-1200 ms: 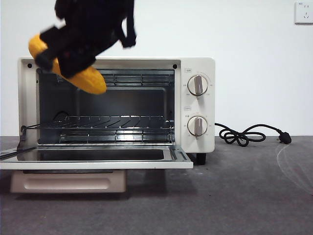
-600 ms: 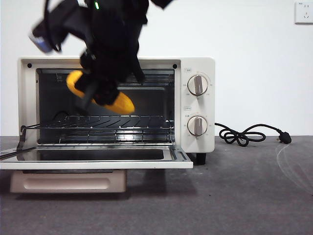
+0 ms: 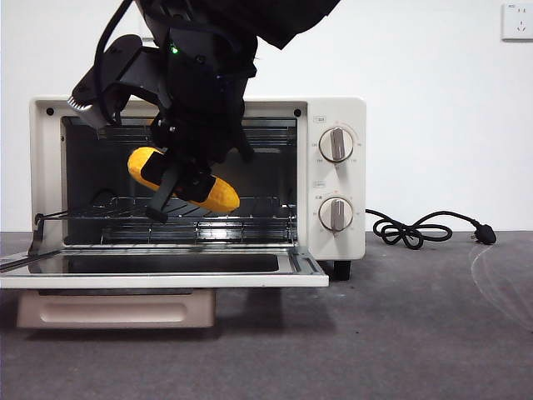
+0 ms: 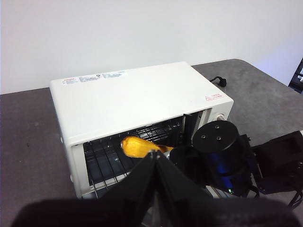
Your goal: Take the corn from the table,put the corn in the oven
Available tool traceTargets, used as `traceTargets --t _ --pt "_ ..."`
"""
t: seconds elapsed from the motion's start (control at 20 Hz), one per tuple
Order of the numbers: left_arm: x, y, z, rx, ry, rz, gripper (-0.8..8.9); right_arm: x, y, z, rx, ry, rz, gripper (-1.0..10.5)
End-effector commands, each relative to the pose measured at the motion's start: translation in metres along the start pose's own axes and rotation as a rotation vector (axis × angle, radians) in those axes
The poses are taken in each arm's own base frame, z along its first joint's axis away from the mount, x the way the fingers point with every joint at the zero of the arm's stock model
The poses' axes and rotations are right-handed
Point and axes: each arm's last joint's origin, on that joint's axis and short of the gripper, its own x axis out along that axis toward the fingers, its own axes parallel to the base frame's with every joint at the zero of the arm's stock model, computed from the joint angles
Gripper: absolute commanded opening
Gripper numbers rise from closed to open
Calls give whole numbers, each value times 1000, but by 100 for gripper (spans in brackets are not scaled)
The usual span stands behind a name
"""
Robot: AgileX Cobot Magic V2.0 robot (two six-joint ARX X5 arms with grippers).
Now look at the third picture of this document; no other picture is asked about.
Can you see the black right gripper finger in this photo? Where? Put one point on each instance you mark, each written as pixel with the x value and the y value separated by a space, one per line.
pixel 154 168

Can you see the yellow corn cob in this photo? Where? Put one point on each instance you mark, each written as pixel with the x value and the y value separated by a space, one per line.
pixel 222 196

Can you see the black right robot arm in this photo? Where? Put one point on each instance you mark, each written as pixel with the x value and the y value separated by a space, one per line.
pixel 208 83

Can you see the cream oven knob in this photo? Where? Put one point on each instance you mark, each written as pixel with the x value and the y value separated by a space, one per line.
pixel 335 213
pixel 336 144

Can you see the cream Toshiba toaster oven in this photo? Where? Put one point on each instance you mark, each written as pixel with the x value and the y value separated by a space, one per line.
pixel 337 112

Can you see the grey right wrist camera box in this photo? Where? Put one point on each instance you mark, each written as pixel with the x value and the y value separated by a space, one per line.
pixel 85 109

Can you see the white wall socket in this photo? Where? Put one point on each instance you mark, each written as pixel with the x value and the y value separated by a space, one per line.
pixel 518 21

